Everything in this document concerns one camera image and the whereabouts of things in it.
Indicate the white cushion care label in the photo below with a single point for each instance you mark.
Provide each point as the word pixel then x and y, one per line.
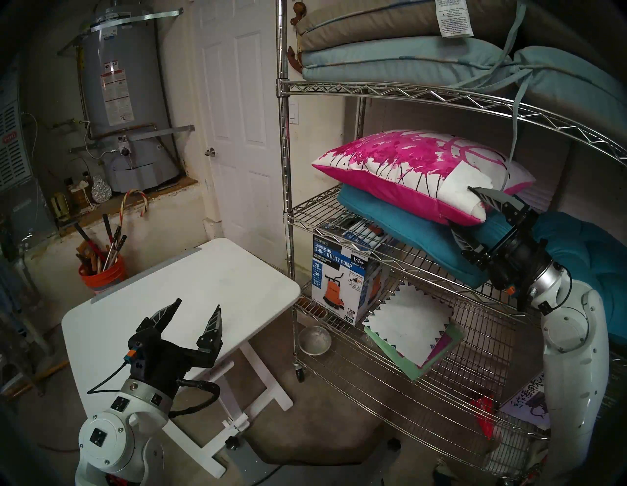
pixel 453 19

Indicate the box with Chinese print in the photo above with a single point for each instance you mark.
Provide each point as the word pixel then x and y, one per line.
pixel 524 404

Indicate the teal tufted seat cushion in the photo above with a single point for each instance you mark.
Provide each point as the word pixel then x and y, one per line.
pixel 597 255
pixel 416 235

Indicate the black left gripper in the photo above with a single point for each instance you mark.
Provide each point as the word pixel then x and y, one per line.
pixel 161 360

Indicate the striped candy cane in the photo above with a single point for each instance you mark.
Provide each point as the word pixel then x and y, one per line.
pixel 122 210

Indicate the magenta paper sheet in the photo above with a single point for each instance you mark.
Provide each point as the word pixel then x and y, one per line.
pixel 441 349

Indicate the wooden stick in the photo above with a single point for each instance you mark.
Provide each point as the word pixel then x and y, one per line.
pixel 39 377

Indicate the white panel door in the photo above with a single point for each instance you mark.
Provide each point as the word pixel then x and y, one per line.
pixel 240 122

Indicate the brown wooden anchor decoration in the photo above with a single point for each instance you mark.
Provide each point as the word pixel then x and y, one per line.
pixel 297 9

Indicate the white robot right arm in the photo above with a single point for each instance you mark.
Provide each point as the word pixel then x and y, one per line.
pixel 573 367

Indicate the white zigzag edged sheet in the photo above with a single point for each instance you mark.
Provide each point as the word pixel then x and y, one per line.
pixel 406 323

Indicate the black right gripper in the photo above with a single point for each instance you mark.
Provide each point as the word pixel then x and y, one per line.
pixel 519 259

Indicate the pink white flamingo cushion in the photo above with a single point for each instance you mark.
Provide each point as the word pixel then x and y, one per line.
pixel 401 161

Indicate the grey furnace unit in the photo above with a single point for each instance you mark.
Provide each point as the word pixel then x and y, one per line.
pixel 14 147

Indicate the white folding table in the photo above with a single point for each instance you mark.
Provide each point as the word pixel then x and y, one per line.
pixel 196 294

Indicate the utility pump cardboard box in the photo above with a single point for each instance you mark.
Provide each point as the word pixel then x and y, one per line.
pixel 343 279

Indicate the green paper sheet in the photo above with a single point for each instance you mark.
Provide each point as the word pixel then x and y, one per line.
pixel 392 355

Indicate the light blue seat cushion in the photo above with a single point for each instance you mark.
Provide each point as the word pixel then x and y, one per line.
pixel 573 83
pixel 392 61

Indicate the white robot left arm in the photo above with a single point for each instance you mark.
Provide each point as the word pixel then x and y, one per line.
pixel 105 441

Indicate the crumpled silver foil piece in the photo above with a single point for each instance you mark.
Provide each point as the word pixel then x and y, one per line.
pixel 101 190

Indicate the white wall light switch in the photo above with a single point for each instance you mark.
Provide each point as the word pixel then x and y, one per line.
pixel 293 112

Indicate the grey water heater tank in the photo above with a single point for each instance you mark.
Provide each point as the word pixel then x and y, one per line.
pixel 127 122

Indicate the small metal bowl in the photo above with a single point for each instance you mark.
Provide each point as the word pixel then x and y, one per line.
pixel 315 340

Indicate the red plastic item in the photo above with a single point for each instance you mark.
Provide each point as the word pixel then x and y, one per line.
pixel 484 416

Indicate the orange plastic bucket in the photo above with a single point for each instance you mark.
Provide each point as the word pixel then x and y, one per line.
pixel 105 279

